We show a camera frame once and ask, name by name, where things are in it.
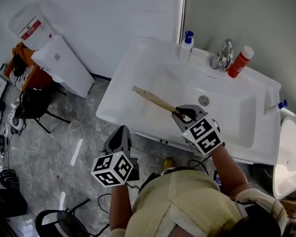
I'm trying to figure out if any person's left forearm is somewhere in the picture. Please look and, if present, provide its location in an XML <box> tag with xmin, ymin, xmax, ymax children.
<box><xmin>109</xmin><ymin>182</ymin><xmax>134</xmax><ymax>231</ymax></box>

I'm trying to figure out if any yellow object on floor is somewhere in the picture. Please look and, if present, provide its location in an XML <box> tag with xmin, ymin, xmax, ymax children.
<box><xmin>163</xmin><ymin>157</ymin><xmax>175</xmax><ymax>170</ymax></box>

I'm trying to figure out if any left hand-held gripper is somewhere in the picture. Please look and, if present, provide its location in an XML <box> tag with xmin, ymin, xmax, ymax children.
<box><xmin>90</xmin><ymin>125</ymin><xmax>140</xmax><ymax>188</ymax></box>

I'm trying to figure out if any red bottle white cap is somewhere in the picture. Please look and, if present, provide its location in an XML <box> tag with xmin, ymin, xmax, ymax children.
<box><xmin>227</xmin><ymin>45</ymin><xmax>255</xmax><ymax>79</ymax></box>

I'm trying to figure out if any black bag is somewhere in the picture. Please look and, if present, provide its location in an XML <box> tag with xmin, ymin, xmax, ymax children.
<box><xmin>0</xmin><ymin>168</ymin><xmax>28</xmax><ymax>218</ymax></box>

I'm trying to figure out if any black metal chair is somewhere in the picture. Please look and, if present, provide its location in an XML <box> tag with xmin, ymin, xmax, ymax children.
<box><xmin>14</xmin><ymin>86</ymin><xmax>72</xmax><ymax>134</ymax></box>

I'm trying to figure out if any chrome faucet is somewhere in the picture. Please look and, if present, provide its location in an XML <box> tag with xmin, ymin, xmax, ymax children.
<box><xmin>210</xmin><ymin>39</ymin><xmax>234</xmax><ymax>72</ymax></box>

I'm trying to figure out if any white round device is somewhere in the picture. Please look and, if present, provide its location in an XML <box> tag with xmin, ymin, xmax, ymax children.
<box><xmin>8</xmin><ymin>108</ymin><xmax>26</xmax><ymax>135</ymax></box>

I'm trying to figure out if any person's right forearm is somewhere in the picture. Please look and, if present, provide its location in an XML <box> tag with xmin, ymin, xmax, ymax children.
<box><xmin>210</xmin><ymin>144</ymin><xmax>253</xmax><ymax>198</ymax></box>

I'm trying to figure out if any white sink counter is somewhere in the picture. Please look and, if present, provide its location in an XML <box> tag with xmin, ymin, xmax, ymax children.
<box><xmin>96</xmin><ymin>36</ymin><xmax>282</xmax><ymax>166</ymax></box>

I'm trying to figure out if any black cable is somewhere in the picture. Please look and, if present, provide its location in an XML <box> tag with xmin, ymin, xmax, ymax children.
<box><xmin>97</xmin><ymin>193</ymin><xmax>112</xmax><ymax>215</ymax></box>

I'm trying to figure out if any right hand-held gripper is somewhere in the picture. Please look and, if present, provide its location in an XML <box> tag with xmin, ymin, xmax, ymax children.
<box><xmin>172</xmin><ymin>104</ymin><xmax>225</xmax><ymax>157</ymax></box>

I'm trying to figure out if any white bottle blue pump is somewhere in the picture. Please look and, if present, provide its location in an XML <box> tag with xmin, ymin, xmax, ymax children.
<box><xmin>179</xmin><ymin>30</ymin><xmax>195</xmax><ymax>63</ymax></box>

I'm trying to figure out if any chrome sink drain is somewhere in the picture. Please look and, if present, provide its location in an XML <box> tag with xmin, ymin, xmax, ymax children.
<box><xmin>198</xmin><ymin>95</ymin><xmax>210</xmax><ymax>107</ymax></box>

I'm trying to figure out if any white water dispenser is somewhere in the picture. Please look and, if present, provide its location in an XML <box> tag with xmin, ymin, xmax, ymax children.
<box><xmin>31</xmin><ymin>34</ymin><xmax>96</xmax><ymax>99</ymax></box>

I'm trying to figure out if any metal vertical pipe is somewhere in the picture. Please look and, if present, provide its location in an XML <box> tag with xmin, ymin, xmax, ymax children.
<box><xmin>176</xmin><ymin>0</ymin><xmax>189</xmax><ymax>44</ymax></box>

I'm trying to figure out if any person's cream shirt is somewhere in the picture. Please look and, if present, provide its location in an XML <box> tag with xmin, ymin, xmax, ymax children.
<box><xmin>109</xmin><ymin>169</ymin><xmax>290</xmax><ymax>237</ymax></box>

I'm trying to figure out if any clear water jug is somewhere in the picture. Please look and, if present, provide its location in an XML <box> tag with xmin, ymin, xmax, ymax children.
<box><xmin>8</xmin><ymin>1</ymin><xmax>54</xmax><ymax>51</ymax></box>

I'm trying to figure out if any black round stool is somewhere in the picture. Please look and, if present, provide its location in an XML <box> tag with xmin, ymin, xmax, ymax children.
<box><xmin>35</xmin><ymin>198</ymin><xmax>111</xmax><ymax>237</ymax></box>

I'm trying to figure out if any orange chair with clothes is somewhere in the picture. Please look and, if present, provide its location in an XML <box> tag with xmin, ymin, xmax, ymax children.
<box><xmin>3</xmin><ymin>41</ymin><xmax>54</xmax><ymax>92</ymax></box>

